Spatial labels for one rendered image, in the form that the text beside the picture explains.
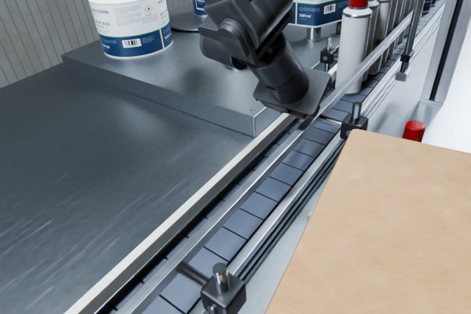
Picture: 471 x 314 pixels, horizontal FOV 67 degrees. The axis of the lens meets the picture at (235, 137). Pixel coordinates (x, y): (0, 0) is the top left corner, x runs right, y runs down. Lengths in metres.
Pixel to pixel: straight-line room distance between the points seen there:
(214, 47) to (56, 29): 2.92
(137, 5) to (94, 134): 0.35
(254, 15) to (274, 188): 0.26
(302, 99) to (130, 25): 0.60
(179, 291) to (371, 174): 0.30
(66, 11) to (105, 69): 2.40
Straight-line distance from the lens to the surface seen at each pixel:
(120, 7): 0.98
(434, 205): 0.19
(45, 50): 3.36
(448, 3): 0.80
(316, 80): 0.52
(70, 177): 0.72
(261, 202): 0.51
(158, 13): 1.02
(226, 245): 0.46
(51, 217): 0.66
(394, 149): 0.22
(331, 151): 0.61
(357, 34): 0.71
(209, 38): 0.48
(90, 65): 1.05
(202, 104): 0.76
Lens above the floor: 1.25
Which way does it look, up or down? 35 degrees down
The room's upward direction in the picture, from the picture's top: 5 degrees counter-clockwise
